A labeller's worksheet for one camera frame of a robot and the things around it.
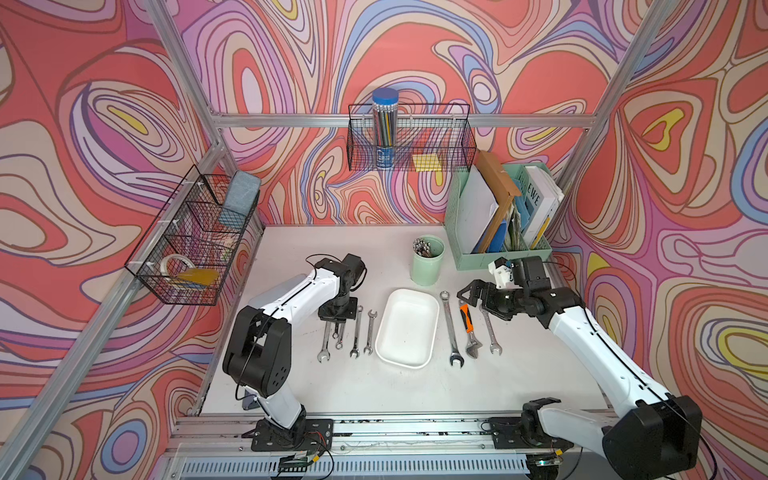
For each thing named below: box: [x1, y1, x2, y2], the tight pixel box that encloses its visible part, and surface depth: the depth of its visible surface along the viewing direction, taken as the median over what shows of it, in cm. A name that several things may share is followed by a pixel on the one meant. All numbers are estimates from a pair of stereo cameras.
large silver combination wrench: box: [440, 290, 465, 368], surface depth 93 cm
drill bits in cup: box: [412, 238, 432, 258], surface depth 93 cm
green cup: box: [411, 234, 446, 286], surface depth 100 cm
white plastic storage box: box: [375, 288, 440, 370], surface depth 93 cm
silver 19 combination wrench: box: [317, 321, 331, 363], surface depth 89 cm
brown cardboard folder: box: [477, 150, 521, 254], surface depth 92 cm
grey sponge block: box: [224, 170, 261, 215], surface depth 83 cm
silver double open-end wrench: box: [478, 299, 502, 355], surface depth 91 cm
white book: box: [523, 165, 565, 249], surface depth 98 cm
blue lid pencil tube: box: [372, 88, 399, 170], surface depth 77 cm
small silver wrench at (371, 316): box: [364, 309, 378, 355], surface depth 94 cm
